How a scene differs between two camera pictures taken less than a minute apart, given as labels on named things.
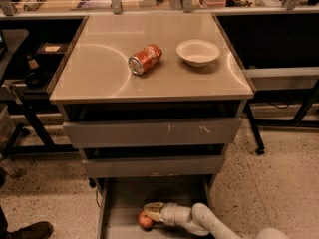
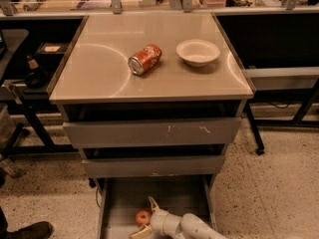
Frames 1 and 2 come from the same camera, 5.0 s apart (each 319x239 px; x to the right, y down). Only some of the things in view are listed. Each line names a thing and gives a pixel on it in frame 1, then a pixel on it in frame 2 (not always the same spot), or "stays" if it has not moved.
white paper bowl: x=197 y=53 stays
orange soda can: x=145 y=59 stays
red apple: x=145 y=221 stays
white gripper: x=168 y=213 -> x=157 y=221
